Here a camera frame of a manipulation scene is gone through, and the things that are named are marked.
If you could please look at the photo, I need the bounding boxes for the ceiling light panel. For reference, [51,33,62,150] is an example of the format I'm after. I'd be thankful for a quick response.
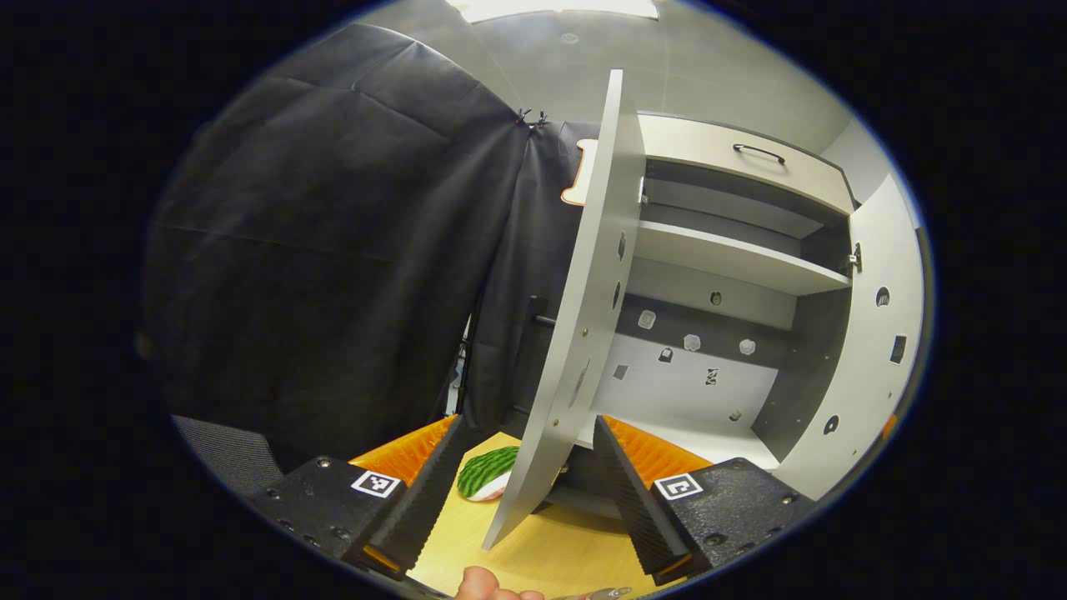
[446,0,659,23]

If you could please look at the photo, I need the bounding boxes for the black backdrop cloth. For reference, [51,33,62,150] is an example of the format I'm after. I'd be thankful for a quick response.
[138,22,601,476]

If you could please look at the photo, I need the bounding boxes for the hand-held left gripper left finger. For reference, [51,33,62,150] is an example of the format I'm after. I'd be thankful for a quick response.
[250,414,468,582]

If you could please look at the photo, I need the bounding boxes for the white cabinet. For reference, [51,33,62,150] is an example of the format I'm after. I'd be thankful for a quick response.
[575,111,859,501]

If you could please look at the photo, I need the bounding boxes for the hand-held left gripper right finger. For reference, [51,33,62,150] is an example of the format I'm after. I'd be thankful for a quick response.
[594,415,818,586]

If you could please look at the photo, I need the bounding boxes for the white cabinet shelf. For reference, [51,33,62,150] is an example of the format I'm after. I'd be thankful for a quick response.
[635,219,853,297]

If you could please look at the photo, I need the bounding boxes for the white cabinet drawer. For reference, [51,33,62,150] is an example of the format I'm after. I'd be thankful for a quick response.
[638,112,858,218]

